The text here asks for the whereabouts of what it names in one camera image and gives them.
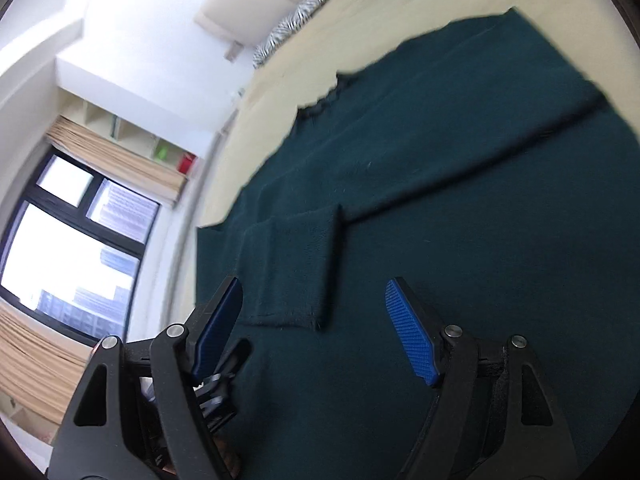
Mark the beige curtain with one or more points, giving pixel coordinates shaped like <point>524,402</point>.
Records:
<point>120,160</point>
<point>35,365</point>

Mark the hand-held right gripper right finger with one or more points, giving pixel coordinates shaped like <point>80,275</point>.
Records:
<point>410,330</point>

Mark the dark green knit sweater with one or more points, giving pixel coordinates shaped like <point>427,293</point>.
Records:
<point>400,210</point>

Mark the white wall shelf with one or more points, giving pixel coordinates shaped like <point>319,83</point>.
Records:
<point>135,132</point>

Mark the red shelf item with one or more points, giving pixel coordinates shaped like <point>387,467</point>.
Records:
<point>187,164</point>

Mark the bed with beige sheet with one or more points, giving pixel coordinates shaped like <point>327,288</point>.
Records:
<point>350,25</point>

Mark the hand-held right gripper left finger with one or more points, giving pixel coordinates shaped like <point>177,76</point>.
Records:
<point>217,320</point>

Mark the green shelf item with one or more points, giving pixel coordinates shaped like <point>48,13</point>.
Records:
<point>162,152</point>

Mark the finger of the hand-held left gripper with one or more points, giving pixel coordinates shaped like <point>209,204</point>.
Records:
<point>235,360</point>

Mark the wall socket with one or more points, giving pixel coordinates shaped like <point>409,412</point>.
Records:
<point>233,52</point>

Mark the zebra print pillow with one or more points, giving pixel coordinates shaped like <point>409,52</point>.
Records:
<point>287,27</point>

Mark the green book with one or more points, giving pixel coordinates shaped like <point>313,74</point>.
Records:
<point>114,127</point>

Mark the black framed window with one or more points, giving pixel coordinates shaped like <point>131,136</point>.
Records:
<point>60,250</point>

